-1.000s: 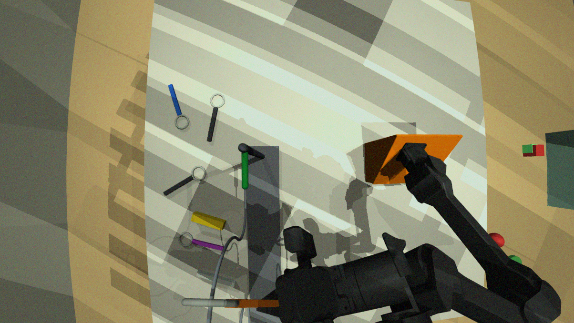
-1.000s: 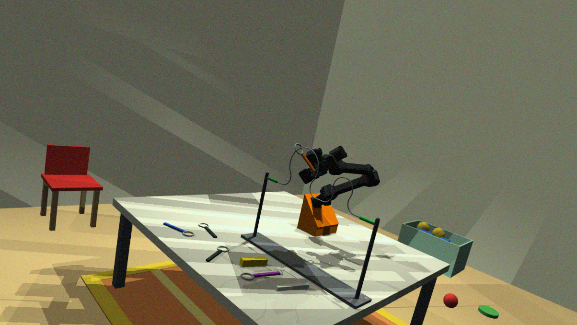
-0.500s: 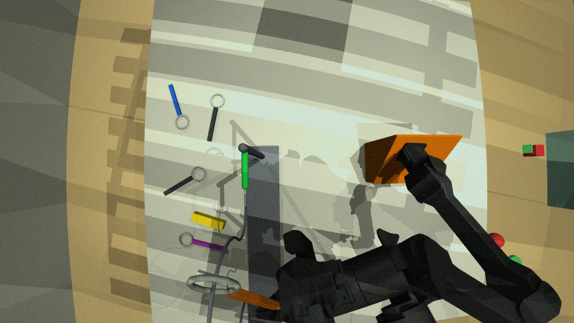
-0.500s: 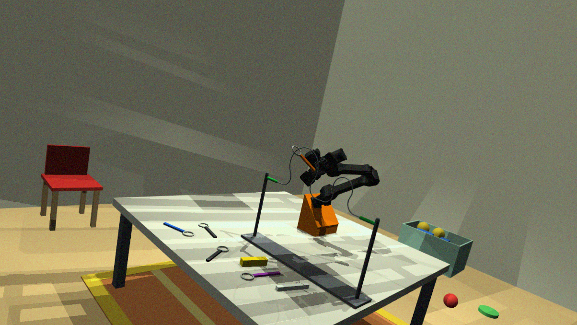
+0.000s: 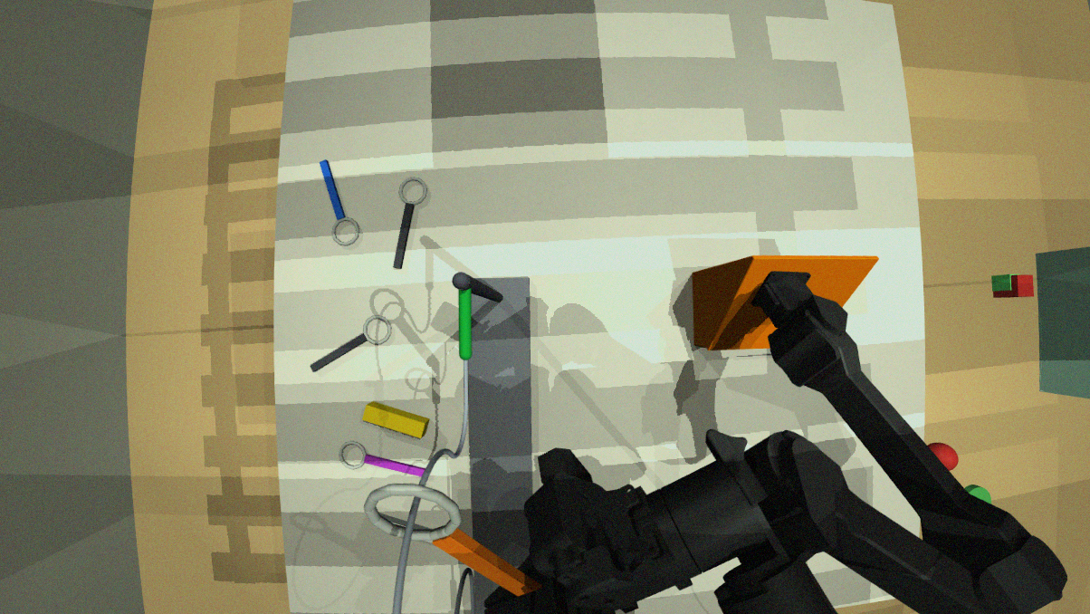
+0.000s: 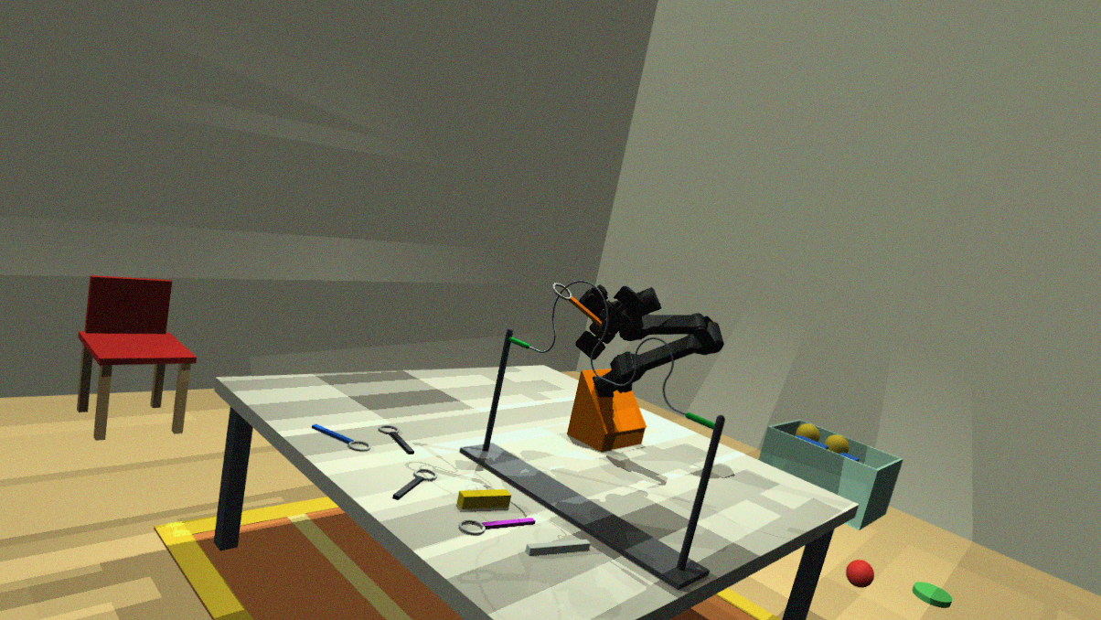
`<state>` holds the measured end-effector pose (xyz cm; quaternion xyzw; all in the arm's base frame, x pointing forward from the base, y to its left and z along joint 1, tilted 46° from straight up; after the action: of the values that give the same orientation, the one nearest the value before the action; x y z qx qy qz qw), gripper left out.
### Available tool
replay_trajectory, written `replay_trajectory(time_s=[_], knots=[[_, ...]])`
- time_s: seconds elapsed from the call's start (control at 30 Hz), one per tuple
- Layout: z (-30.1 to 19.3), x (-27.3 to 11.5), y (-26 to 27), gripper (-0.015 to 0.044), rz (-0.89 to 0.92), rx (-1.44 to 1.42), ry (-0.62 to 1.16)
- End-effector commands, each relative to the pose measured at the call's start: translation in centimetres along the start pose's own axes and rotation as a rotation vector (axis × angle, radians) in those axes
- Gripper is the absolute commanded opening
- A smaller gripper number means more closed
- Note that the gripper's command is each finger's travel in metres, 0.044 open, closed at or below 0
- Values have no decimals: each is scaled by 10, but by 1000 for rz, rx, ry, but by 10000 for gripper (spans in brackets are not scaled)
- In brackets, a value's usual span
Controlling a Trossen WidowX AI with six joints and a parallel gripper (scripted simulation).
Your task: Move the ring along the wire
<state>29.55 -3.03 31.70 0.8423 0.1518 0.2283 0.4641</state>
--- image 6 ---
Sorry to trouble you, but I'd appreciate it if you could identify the black handle with grey ring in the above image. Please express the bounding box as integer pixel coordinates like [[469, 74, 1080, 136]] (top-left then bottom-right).
[[379, 424, 414, 454], [393, 469, 437, 500]]

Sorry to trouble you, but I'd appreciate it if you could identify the grey loop with purple handle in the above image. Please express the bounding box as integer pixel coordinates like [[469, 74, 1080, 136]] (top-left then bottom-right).
[[459, 518, 536, 535]]

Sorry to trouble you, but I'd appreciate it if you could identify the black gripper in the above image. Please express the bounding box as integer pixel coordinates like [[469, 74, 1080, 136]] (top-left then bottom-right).
[[575, 286, 644, 359]]

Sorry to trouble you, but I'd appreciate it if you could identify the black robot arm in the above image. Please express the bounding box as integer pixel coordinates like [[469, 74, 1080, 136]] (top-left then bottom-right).
[[579, 284, 724, 398]]

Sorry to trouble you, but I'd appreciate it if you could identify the grey loop with orange handle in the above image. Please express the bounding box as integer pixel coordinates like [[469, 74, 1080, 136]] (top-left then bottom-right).
[[552, 283, 603, 327]]

